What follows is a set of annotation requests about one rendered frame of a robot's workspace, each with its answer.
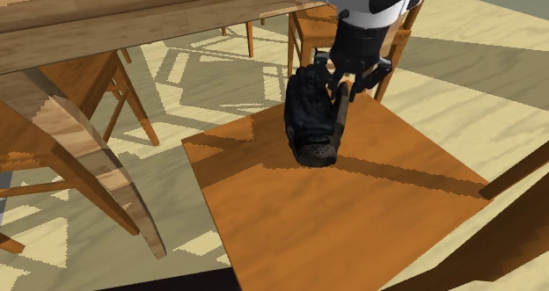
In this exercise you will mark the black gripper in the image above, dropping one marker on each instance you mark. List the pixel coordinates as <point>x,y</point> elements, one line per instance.
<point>357,43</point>

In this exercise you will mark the black glove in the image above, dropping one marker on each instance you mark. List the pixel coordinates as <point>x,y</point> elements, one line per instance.
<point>312,118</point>

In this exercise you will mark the brown wooden table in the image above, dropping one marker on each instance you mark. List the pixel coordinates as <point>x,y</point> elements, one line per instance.
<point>107,28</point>

